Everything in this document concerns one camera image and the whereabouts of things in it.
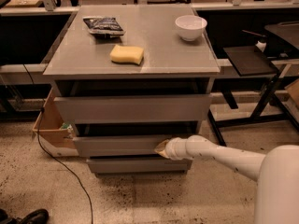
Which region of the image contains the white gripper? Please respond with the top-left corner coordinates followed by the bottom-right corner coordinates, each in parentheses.
top-left (154, 137), bottom-right (188, 160)

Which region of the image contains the grey drawer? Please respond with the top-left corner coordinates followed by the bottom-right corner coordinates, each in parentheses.
top-left (53, 79), bottom-right (213, 125)
top-left (72, 123), bottom-right (200, 159)
top-left (86, 156), bottom-right (192, 174)

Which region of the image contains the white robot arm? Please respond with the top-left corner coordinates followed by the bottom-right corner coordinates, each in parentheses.
top-left (155, 135), bottom-right (299, 224)

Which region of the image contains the grey bottom drawer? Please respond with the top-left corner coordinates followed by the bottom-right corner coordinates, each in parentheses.
top-left (86, 156), bottom-right (192, 174)

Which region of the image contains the grey drawer cabinet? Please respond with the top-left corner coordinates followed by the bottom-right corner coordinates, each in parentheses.
top-left (44, 5), bottom-right (220, 175)

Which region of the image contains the grey top drawer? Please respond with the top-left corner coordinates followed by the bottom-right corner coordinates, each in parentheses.
top-left (53, 79), bottom-right (213, 125)

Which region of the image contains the yellow sponge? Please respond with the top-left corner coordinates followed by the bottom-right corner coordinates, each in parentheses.
top-left (110, 45), bottom-right (144, 65)

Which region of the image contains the cardboard box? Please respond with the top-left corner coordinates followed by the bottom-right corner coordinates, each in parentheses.
top-left (33, 91), bottom-right (78, 157)

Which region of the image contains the white bowl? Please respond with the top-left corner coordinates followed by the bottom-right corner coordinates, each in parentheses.
top-left (175, 15), bottom-right (207, 41)

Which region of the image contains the black tray stand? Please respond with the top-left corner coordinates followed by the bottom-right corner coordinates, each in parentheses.
top-left (208, 46), bottom-right (299, 146)

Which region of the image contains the dark blue snack bag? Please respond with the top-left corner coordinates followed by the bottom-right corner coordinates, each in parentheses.
top-left (83, 16), bottom-right (125, 36)

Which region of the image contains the black shoe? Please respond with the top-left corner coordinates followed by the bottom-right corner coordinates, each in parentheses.
top-left (0, 209), bottom-right (49, 224)

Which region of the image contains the black side table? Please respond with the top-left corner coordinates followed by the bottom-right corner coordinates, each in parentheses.
top-left (264, 21), bottom-right (299, 59)

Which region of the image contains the black floor cable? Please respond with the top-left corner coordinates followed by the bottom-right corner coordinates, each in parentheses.
top-left (21, 63), bottom-right (94, 224)

